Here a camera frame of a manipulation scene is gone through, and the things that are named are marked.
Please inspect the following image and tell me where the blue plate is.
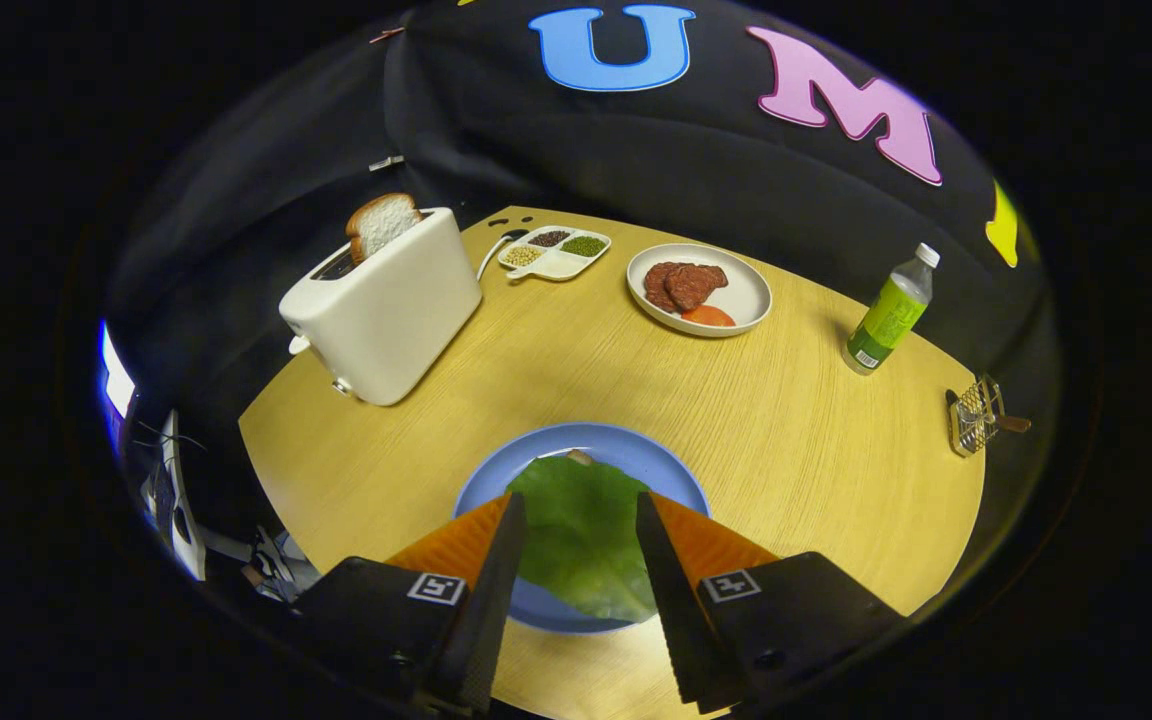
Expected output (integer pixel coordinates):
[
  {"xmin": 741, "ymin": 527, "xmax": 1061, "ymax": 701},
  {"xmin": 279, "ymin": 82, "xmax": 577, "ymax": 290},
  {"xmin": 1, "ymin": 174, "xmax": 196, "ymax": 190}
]
[{"xmin": 453, "ymin": 422, "xmax": 712, "ymax": 636}]

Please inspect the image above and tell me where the white divided condiment dish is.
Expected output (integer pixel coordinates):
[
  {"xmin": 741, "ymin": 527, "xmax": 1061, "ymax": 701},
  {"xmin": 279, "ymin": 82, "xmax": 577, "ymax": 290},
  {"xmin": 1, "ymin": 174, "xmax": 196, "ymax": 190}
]
[{"xmin": 496, "ymin": 226, "xmax": 613, "ymax": 283}]

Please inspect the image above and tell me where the white bread slice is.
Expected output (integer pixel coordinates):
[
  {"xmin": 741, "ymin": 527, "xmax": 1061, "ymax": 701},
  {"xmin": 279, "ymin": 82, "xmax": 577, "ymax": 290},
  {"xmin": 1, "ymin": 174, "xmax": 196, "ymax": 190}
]
[{"xmin": 345, "ymin": 193, "xmax": 424, "ymax": 265}]

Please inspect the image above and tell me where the wooden handle spoon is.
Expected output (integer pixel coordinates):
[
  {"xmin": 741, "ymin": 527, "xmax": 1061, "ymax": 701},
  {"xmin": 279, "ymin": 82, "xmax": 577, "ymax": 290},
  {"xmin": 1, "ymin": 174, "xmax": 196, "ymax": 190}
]
[{"xmin": 944, "ymin": 388, "xmax": 1033, "ymax": 436}]

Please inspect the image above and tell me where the wire mesh basket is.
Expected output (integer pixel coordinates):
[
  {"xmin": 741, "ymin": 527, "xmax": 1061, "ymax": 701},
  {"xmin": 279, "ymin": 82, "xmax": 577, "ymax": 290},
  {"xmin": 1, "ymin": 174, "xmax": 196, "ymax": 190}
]
[{"xmin": 948, "ymin": 375, "xmax": 1007, "ymax": 458}]

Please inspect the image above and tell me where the brown meat patty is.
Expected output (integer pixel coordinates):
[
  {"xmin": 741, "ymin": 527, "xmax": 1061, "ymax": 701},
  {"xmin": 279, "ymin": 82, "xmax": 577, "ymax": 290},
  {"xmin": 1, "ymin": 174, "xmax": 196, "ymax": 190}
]
[
  {"xmin": 664, "ymin": 263, "xmax": 729, "ymax": 311},
  {"xmin": 644, "ymin": 262, "xmax": 682, "ymax": 313}
]

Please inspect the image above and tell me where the white toaster cable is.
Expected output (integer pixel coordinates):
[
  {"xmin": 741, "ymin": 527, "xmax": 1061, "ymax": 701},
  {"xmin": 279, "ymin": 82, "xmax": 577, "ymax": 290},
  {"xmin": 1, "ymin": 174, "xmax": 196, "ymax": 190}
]
[{"xmin": 476, "ymin": 230, "xmax": 529, "ymax": 283}]

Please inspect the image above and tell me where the green lettuce leaf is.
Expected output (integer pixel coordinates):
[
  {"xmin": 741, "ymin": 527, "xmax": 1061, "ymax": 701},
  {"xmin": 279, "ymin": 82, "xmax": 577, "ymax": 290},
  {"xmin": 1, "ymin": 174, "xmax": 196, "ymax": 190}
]
[{"xmin": 506, "ymin": 455, "xmax": 659, "ymax": 623}]

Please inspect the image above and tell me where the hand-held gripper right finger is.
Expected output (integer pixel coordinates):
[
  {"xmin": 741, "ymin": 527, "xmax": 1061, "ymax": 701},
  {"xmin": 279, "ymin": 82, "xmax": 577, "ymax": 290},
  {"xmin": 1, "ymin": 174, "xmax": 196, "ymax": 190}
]
[{"xmin": 634, "ymin": 490, "xmax": 905, "ymax": 716}]

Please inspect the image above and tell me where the black backdrop cloth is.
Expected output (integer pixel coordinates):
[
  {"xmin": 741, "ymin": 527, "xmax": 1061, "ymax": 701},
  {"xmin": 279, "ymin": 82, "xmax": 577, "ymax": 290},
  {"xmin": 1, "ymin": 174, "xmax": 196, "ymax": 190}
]
[{"xmin": 106, "ymin": 0, "xmax": 1057, "ymax": 401}]

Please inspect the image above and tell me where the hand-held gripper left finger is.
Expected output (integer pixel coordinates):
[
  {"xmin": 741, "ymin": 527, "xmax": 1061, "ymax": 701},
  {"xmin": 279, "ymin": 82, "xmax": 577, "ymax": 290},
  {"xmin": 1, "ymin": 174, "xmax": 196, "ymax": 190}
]
[{"xmin": 291, "ymin": 490, "xmax": 529, "ymax": 716}]

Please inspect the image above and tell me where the white metal frame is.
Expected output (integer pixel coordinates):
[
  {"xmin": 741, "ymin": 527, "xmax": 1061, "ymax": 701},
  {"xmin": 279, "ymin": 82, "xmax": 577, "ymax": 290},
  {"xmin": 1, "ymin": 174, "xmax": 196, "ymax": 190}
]
[{"xmin": 158, "ymin": 410, "xmax": 209, "ymax": 583}]

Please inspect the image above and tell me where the white toaster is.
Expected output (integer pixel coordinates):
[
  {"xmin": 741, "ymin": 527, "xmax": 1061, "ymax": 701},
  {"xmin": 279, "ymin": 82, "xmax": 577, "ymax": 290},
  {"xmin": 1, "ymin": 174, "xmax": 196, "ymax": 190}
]
[{"xmin": 279, "ymin": 207, "xmax": 484, "ymax": 407}]

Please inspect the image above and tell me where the green label plastic bottle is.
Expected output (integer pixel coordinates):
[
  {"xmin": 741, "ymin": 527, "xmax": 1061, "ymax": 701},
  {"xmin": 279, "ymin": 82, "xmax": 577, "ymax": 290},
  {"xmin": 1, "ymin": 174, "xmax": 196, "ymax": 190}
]
[{"xmin": 843, "ymin": 243, "xmax": 941, "ymax": 376}]

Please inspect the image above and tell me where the round white plate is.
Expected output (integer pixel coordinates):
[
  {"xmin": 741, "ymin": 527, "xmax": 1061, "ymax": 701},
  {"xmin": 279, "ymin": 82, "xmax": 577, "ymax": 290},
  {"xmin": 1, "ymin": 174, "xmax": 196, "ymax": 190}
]
[{"xmin": 626, "ymin": 243, "xmax": 773, "ymax": 338}]

